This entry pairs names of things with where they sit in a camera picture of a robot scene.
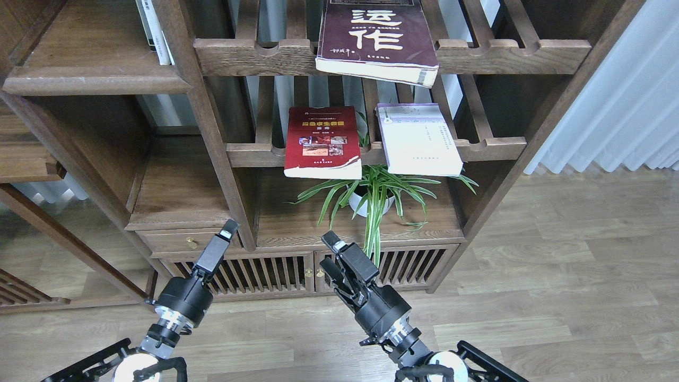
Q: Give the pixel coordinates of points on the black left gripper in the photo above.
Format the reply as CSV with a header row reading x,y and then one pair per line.
x,y
190,298

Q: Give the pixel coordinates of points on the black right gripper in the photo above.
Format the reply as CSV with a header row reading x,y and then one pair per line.
x,y
376,309

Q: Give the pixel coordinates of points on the red survival guide book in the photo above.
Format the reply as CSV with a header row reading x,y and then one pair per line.
x,y
323,143

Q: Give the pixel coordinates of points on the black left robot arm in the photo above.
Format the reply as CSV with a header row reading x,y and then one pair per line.
x,y
146,362

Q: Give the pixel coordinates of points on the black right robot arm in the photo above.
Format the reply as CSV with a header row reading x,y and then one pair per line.
x,y
417,363

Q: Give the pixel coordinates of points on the white upright books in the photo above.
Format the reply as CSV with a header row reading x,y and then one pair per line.
x,y
153,31

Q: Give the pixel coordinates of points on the brass drawer knob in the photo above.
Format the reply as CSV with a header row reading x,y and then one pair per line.
x,y
191,243

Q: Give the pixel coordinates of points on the white plant pot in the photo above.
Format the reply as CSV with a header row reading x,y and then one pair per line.
x,y
362,209

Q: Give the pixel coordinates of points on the green spider plant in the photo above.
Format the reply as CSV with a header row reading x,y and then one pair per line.
x,y
379,182

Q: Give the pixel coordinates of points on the dark wooden bookshelf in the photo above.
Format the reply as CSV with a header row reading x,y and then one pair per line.
x,y
170,152

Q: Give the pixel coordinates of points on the white purple book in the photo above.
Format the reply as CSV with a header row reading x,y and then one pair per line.
x,y
417,140

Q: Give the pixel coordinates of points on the wooden side furniture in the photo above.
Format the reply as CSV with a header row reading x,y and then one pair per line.
x,y
59,251

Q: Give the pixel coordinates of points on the dark maroon book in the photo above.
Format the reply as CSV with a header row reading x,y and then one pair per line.
x,y
382,40

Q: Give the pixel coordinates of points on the white pleated curtain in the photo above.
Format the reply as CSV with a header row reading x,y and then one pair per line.
x,y
627,115

